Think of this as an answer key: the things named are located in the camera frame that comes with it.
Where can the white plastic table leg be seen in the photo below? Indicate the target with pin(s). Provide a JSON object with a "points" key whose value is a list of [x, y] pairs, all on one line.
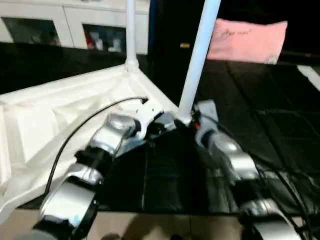
{"points": [[197, 55], [131, 35]]}

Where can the white plastic table top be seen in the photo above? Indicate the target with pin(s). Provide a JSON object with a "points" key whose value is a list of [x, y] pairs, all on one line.
{"points": [[35, 120]]}

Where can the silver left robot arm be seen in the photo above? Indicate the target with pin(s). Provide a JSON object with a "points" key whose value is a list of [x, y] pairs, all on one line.
{"points": [[107, 140]]}

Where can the small yellow label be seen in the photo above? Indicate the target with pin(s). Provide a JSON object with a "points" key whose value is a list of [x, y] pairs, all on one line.
{"points": [[185, 45]]}

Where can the pink pillow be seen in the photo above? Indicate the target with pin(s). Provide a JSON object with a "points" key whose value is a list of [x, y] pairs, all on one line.
{"points": [[247, 41]]}

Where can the white glass-door cabinet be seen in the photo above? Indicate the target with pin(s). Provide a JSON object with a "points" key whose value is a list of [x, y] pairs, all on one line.
{"points": [[55, 22]]}

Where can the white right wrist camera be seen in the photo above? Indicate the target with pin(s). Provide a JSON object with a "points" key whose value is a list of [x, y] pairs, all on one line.
{"points": [[205, 112]]}

